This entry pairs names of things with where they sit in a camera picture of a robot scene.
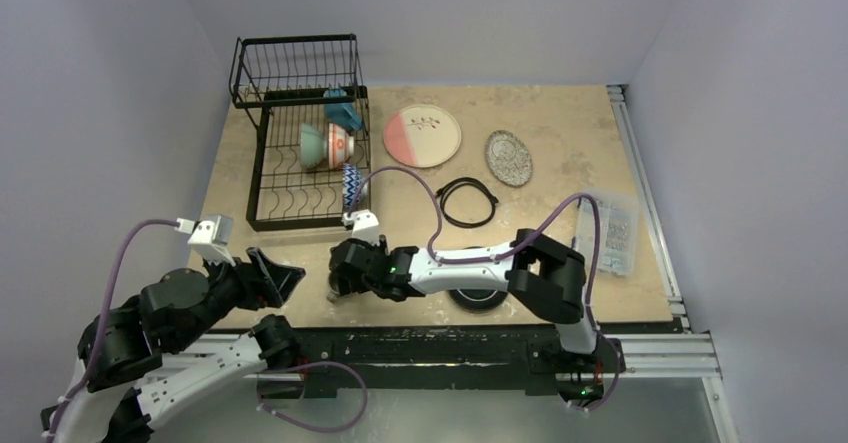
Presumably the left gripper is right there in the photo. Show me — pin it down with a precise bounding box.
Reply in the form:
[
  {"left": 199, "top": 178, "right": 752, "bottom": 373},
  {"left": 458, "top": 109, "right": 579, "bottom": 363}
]
[{"left": 172, "top": 243, "right": 305, "bottom": 349}]

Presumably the small grey cup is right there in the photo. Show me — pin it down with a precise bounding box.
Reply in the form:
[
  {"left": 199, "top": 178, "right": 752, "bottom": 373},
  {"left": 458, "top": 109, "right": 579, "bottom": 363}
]
[{"left": 326, "top": 279, "right": 351, "bottom": 304}]

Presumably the red patterned bowl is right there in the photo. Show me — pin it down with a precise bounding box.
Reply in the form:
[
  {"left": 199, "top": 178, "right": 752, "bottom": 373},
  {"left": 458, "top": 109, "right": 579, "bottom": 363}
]
[{"left": 342, "top": 163, "right": 369, "bottom": 211}]

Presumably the black plate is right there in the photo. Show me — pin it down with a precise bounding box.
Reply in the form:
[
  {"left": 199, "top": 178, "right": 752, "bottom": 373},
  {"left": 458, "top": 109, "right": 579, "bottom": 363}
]
[{"left": 447, "top": 254, "right": 508, "bottom": 313}]

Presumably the red floral bowl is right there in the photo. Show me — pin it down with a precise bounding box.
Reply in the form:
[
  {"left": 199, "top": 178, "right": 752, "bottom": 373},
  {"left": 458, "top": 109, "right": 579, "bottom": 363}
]
[{"left": 326, "top": 123, "right": 356, "bottom": 169}]

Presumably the celadon green bowl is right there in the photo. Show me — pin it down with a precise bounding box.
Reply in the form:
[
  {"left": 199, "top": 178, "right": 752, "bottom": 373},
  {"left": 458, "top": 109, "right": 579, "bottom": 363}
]
[{"left": 299, "top": 123, "right": 327, "bottom": 169}]

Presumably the blue mug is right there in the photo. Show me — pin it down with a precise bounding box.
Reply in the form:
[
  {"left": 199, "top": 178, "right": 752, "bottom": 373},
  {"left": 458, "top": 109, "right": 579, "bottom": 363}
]
[{"left": 324, "top": 102, "right": 364, "bottom": 132}]

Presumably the grey speckled oval dish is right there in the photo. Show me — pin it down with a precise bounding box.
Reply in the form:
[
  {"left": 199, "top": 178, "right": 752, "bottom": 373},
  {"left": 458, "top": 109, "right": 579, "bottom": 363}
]
[{"left": 484, "top": 130, "right": 533, "bottom": 187}]

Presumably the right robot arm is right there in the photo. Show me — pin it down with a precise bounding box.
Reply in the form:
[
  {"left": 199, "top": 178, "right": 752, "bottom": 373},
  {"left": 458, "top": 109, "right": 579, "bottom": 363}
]
[{"left": 328, "top": 229, "right": 623, "bottom": 374}]

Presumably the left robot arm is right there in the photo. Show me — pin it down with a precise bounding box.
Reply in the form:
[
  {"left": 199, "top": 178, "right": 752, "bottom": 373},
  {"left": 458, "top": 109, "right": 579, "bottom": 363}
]
[{"left": 42, "top": 247, "right": 306, "bottom": 442}]

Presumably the pink and cream plate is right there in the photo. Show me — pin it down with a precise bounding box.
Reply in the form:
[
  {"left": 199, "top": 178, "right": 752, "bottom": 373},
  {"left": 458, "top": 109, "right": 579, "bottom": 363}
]
[{"left": 382, "top": 104, "right": 462, "bottom": 168}]

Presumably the clear plastic parts box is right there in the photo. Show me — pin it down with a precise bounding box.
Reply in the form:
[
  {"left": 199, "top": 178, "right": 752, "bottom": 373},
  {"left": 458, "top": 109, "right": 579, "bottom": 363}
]
[{"left": 572, "top": 187, "right": 639, "bottom": 277}]

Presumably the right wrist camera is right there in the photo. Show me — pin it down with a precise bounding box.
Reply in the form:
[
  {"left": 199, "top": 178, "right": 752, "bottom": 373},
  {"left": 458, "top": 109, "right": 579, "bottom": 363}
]
[{"left": 342, "top": 210, "right": 381, "bottom": 245}]

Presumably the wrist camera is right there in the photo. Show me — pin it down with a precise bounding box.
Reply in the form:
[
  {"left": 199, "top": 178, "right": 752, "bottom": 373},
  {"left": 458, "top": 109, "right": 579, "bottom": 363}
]
[
  {"left": 176, "top": 214, "right": 236, "bottom": 266},
  {"left": 342, "top": 210, "right": 381, "bottom": 245}
]

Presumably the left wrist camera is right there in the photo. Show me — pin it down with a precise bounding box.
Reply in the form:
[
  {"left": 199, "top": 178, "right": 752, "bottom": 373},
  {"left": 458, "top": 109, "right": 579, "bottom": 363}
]
[{"left": 176, "top": 214, "right": 236, "bottom": 266}]

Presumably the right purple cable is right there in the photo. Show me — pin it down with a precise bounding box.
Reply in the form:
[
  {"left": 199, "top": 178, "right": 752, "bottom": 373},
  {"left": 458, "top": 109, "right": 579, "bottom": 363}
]
[{"left": 347, "top": 165, "right": 627, "bottom": 413}]

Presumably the purple cable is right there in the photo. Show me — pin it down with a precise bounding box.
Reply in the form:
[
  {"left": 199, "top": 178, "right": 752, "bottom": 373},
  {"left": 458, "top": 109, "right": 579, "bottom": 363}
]
[
  {"left": 42, "top": 218, "right": 183, "bottom": 441},
  {"left": 347, "top": 165, "right": 627, "bottom": 413}
]

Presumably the black wire dish rack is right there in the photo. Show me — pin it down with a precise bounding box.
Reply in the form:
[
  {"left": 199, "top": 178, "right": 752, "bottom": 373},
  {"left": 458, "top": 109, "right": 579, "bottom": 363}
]
[{"left": 228, "top": 33, "right": 372, "bottom": 232}]

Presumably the black coiled cable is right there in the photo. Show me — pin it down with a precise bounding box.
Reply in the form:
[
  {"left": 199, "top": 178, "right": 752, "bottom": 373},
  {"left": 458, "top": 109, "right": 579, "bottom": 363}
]
[{"left": 434, "top": 176, "right": 500, "bottom": 230}]

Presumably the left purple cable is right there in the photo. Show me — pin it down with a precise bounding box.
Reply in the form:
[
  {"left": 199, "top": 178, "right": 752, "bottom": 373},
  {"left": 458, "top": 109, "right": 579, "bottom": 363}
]
[{"left": 42, "top": 218, "right": 183, "bottom": 441}]

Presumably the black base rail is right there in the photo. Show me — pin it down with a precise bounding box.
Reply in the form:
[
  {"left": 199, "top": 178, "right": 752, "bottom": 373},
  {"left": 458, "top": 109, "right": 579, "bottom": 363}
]
[{"left": 297, "top": 324, "right": 603, "bottom": 397}]

